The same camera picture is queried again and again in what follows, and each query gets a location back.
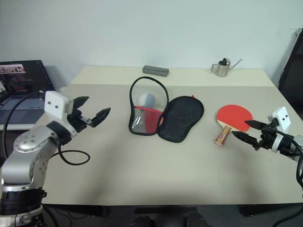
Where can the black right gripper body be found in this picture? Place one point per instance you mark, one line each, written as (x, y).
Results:
(266, 137)

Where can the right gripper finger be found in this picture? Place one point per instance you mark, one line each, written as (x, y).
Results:
(245, 137)
(255, 124)

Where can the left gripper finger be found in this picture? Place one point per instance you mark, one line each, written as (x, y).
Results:
(101, 116)
(80, 102)

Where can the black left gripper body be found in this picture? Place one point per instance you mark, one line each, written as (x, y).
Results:
(76, 121)

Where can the red table tennis paddle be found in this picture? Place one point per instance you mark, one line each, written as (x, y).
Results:
(233, 114)

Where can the black red paddle case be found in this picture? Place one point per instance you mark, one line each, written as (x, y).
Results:
(182, 118)

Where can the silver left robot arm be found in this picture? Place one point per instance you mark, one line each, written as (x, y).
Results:
(26, 153)

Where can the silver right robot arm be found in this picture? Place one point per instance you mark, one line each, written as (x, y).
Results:
(287, 144)

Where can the grey fluffy pompom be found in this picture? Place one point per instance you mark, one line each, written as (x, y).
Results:
(145, 99)

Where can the open dark laptop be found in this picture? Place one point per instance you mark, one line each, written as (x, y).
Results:
(23, 78)

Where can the small metal watering can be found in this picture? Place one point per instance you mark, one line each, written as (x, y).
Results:
(222, 69)

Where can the black chair back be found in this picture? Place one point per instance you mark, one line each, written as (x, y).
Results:
(293, 71)

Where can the grey rectangular box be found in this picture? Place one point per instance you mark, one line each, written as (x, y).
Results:
(155, 70)

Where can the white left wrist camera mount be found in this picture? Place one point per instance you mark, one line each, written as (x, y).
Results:
(55, 104)

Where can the black table frame bar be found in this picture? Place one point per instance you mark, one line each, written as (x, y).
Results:
(165, 210)

